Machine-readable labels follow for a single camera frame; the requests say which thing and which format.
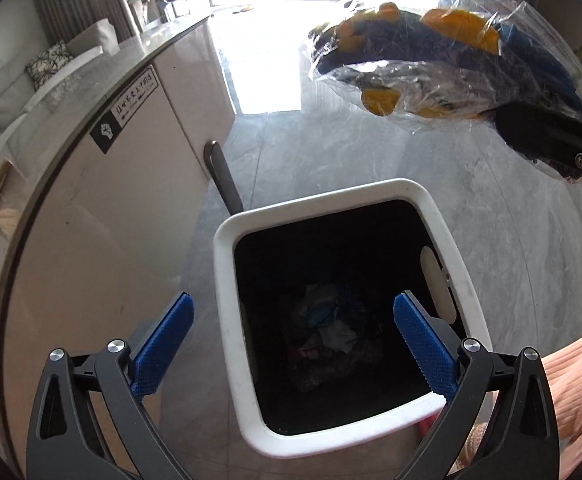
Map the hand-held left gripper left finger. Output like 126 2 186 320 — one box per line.
25 291 195 480

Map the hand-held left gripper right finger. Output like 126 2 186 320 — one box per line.
392 290 562 480

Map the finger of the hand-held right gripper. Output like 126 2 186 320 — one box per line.
493 102 582 196

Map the white trash bin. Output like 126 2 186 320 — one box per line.
212 177 494 460

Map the clear bag of blue yarn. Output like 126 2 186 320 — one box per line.
307 0 582 136

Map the crumpled wrappers pile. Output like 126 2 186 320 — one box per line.
286 282 387 391

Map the white table base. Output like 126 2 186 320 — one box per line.
1 25 237 466

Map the person's pink trouser leg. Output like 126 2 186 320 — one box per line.
458 316 582 480

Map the black white sticker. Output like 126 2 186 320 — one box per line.
91 77 159 155

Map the light grey sofa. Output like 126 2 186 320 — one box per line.
0 19 119 171

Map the black white patterned cushion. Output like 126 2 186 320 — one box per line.
25 41 74 92

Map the cluttered white desk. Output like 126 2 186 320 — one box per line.
126 0 167 26

